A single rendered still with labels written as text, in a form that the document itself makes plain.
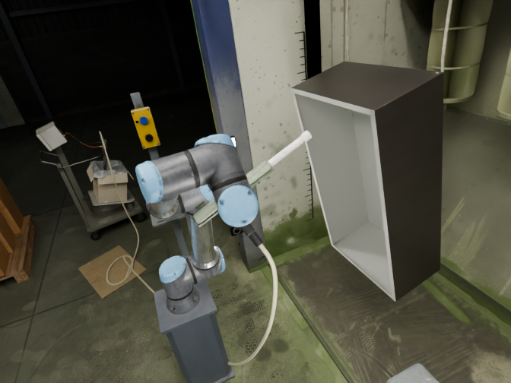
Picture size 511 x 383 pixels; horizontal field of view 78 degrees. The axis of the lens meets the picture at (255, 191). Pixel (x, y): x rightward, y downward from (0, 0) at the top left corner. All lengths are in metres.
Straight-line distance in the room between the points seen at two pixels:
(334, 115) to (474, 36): 1.11
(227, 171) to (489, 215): 2.27
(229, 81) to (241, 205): 1.52
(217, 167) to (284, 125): 1.69
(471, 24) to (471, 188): 1.11
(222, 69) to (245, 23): 0.30
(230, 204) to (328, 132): 1.32
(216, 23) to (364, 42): 1.11
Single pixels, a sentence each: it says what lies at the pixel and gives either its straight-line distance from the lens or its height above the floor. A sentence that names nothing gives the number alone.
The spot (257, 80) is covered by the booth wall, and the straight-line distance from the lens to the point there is 2.22.
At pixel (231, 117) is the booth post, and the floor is 1.40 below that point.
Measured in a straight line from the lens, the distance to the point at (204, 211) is 1.04.
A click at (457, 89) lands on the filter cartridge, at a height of 1.35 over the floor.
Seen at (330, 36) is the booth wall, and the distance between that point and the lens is 2.46.
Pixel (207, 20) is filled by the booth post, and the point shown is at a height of 1.99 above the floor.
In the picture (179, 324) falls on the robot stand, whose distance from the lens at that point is 1.84.
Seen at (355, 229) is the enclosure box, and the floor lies 0.51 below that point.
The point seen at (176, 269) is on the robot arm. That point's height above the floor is 0.91.
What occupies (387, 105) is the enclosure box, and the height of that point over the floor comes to 1.64.
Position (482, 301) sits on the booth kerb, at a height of 0.09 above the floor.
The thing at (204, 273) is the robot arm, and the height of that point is 0.83.
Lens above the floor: 2.01
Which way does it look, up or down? 30 degrees down
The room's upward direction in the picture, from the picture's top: 9 degrees counter-clockwise
